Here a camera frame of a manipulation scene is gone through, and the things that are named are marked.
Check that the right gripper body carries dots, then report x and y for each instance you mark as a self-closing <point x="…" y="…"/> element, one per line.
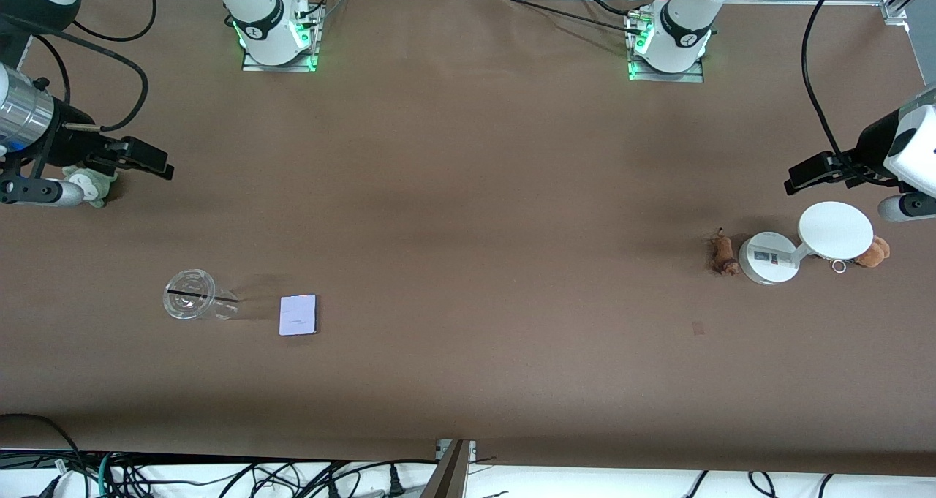
<point x="71" y="141"/>

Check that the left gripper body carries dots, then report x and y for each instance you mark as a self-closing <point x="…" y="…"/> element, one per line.
<point x="872" y="147"/>

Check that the brown lion statue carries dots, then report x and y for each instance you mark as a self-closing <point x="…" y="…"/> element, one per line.
<point x="723" y="253"/>

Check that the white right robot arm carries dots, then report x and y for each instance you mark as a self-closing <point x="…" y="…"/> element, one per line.
<point x="256" y="8"/>

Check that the grey totoro plush toy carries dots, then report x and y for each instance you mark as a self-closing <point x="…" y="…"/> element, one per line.
<point x="96" y="185"/>

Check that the black straw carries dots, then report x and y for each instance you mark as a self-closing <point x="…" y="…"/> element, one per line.
<point x="189" y="291"/>

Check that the clear plastic cup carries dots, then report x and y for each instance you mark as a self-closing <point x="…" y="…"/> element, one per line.
<point x="186" y="304"/>

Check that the black power plug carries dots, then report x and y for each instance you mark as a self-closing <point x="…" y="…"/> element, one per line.
<point x="395" y="482"/>

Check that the white round pedestal stand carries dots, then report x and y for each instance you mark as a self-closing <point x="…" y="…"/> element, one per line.
<point x="833" y="229"/>

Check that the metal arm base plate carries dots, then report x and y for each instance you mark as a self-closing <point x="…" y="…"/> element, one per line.
<point x="252" y="65"/>
<point x="695" y="77"/>

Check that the metal frame post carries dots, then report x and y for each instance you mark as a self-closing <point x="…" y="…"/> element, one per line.
<point x="447" y="476"/>

